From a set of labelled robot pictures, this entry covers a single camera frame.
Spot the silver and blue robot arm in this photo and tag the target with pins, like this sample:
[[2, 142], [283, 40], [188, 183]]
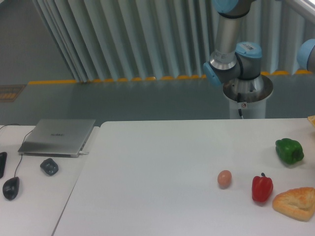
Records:
[[226, 37]]

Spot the red bell pepper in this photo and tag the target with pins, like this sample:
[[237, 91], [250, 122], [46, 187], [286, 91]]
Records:
[[262, 188]]

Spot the green bell pepper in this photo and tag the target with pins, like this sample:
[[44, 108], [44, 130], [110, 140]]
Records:
[[289, 151]]

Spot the brown egg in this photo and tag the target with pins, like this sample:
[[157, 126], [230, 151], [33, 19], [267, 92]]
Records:
[[224, 178]]

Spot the grey folding partition curtain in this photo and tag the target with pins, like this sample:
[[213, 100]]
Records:
[[139, 39]]

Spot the silver closed laptop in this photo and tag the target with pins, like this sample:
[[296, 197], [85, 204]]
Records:
[[57, 137]]

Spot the black power adapter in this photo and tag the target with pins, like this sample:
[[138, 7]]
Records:
[[49, 166]]

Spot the black keyboard edge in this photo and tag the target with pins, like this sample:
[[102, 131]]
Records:
[[3, 158]]

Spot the black computer mouse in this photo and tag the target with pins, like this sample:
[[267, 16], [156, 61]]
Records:
[[10, 188]]

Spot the golden triangular pastry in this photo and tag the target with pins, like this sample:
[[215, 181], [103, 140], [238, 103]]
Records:
[[298, 203]]

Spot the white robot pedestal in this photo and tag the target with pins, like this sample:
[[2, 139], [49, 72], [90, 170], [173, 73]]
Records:
[[247, 98]]

